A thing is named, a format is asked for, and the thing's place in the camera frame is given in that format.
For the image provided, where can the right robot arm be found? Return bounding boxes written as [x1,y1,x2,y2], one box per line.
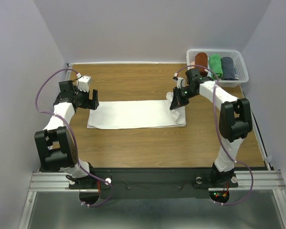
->
[170,68,253,186]

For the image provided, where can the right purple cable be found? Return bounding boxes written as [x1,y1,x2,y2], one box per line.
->
[173,65,255,206]

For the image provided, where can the white towel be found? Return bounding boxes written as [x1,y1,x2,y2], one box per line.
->
[87,92,186,130]

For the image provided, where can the green rolled towel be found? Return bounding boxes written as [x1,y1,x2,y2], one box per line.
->
[208,54,223,79]

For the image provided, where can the dark blue towel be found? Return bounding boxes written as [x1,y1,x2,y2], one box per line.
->
[221,57,236,81]

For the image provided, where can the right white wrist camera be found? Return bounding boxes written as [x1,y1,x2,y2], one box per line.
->
[173,73,187,89]

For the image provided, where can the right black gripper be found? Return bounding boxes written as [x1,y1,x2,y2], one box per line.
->
[169,86,198,110]

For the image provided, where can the brown rolled towel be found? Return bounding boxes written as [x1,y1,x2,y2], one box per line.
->
[194,52,208,76]

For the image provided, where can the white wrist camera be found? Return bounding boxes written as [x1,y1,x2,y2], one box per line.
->
[76,73,92,92]
[173,73,187,89]

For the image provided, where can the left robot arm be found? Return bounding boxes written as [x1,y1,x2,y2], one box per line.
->
[34,75,99,188]

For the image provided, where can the white plastic basket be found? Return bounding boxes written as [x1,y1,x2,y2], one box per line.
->
[186,49,249,88]

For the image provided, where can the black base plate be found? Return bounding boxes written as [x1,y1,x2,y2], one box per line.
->
[67,167,238,201]

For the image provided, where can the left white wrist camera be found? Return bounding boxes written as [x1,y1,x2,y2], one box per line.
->
[76,73,92,92]

